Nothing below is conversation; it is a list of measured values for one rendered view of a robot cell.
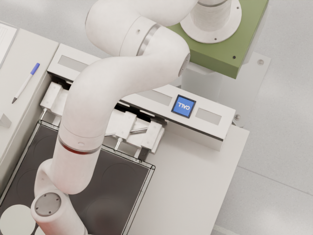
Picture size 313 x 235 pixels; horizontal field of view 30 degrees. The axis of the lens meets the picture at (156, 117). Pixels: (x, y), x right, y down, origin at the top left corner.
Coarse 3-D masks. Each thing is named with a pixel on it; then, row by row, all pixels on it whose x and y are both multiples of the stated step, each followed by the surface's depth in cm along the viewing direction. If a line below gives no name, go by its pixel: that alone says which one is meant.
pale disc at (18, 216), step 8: (8, 208) 164; (16, 208) 164; (24, 208) 164; (8, 216) 163; (16, 216) 163; (24, 216) 163; (0, 224) 163; (8, 224) 163; (16, 224) 163; (24, 224) 163; (32, 224) 162; (8, 232) 162; (16, 232) 162; (24, 232) 162
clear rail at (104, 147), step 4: (40, 120) 171; (44, 124) 171; (48, 124) 171; (52, 124) 171; (52, 128) 171; (56, 128) 170; (104, 148) 168; (108, 148) 168; (112, 148) 168; (112, 152) 168; (116, 152) 168; (120, 152) 168; (120, 156) 168; (124, 156) 167; (132, 160) 167; (136, 160) 167; (140, 160) 167; (140, 164) 167; (144, 164) 166; (148, 164) 166
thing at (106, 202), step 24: (48, 144) 169; (24, 168) 167; (96, 168) 167; (120, 168) 167; (144, 168) 166; (24, 192) 165; (96, 192) 165; (120, 192) 165; (0, 216) 163; (96, 216) 163; (120, 216) 163
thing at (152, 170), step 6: (150, 168) 166; (150, 174) 165; (144, 186) 164; (144, 192) 164; (138, 198) 164; (138, 204) 163; (132, 210) 163; (132, 216) 162; (132, 222) 162; (126, 228) 161; (126, 234) 161
